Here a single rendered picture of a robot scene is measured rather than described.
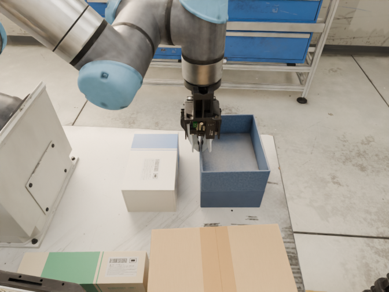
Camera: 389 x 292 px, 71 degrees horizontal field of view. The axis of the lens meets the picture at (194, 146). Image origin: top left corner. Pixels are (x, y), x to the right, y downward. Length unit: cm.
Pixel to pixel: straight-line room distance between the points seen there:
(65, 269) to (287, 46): 190
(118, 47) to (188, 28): 12
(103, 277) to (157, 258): 15
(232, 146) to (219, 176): 16
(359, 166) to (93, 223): 165
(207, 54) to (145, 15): 11
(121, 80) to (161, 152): 37
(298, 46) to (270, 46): 19
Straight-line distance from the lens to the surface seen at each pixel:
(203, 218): 69
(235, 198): 68
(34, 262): 65
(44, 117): 72
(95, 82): 37
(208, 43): 46
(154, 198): 66
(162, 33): 47
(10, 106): 67
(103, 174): 81
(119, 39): 39
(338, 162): 197
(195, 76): 49
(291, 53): 217
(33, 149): 68
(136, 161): 69
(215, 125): 54
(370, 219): 177
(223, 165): 69
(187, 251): 47
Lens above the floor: 129
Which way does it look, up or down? 44 degrees down
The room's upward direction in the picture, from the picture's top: straight up
